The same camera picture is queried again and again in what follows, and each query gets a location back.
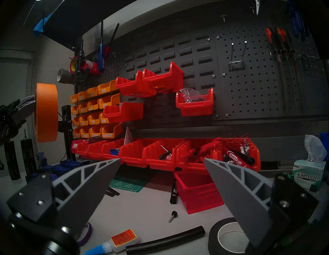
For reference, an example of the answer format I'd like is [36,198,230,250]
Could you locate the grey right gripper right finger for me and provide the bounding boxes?
[204,159,319,249]

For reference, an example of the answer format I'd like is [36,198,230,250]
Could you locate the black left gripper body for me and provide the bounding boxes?
[0,99,26,147]

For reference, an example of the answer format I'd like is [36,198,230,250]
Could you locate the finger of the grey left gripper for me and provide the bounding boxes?
[10,95,37,124]

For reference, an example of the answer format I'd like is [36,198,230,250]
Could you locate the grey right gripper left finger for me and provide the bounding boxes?
[7,158,122,238]

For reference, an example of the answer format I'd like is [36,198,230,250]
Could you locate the orange tape roll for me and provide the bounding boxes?
[35,83,59,143]

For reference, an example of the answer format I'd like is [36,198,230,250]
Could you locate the black tape roll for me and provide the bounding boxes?
[208,217,251,255]

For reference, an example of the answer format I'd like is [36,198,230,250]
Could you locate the red white tape roll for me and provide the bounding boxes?
[82,59,100,75]

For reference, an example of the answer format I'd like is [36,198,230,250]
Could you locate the blue bar clamp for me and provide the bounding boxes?
[60,159,83,170]
[44,165,77,178]

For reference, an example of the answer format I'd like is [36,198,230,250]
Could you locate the black ribbed cylinder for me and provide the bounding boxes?
[3,140,21,181]

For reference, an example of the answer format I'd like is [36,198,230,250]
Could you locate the black cylinder with metal tip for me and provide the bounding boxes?
[21,129,38,175]

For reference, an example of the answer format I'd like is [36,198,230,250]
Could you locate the red black permanent marker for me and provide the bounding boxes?
[223,148,255,167]

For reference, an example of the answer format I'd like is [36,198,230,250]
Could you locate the red plastic bin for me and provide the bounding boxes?
[103,103,144,123]
[176,88,214,116]
[115,71,147,97]
[143,62,185,93]
[87,140,109,160]
[102,139,126,162]
[71,139,85,154]
[77,141,94,158]
[142,139,185,171]
[118,139,154,167]
[213,138,261,172]
[177,139,219,175]
[174,171,224,214]

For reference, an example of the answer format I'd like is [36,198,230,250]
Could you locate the green cutting mat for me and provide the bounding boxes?
[109,176,149,193]

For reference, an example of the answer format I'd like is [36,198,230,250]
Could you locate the black metal stand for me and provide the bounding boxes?
[58,105,76,161]

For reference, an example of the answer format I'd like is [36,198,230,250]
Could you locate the glue bottle with blue cap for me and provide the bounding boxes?
[85,229,140,255]

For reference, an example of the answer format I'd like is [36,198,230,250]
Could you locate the black marker pen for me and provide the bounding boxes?
[170,180,178,205]

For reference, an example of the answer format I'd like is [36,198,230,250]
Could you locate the black hanging clamp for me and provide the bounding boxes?
[73,40,89,85]

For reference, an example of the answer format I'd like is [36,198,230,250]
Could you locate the Kimtech tissue box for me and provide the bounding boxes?
[293,134,327,192]

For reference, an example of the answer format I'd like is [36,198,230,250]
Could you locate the white card packet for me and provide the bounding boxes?
[123,126,133,145]

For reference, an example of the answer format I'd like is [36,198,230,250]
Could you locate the black plastic tube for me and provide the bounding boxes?
[125,226,205,255]

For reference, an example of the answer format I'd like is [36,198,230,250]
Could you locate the small black metal tool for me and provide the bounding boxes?
[159,145,172,161]

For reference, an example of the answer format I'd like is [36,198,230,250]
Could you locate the blue plastic bin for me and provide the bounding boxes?
[320,132,329,161]

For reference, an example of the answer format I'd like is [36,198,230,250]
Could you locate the clear bag of black parts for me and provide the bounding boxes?
[179,88,206,103]

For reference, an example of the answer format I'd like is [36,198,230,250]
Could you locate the metal double peg hook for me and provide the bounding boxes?
[228,41,248,71]

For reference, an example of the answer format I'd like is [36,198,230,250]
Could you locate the black carabiner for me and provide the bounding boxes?
[299,54,310,70]

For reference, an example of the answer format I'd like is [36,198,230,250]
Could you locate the purple handled scissors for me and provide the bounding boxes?
[77,222,92,247]

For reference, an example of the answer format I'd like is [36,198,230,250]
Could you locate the grey duct tape roll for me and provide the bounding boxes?
[57,68,75,85]

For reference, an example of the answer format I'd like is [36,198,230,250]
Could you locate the red handled tool set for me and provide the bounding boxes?
[180,138,223,162]

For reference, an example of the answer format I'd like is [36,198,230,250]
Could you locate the blue handled hanging tool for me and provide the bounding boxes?
[97,21,106,73]

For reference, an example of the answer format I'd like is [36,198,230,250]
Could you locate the blue handled hanging pliers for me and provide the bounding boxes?
[287,0,311,43]

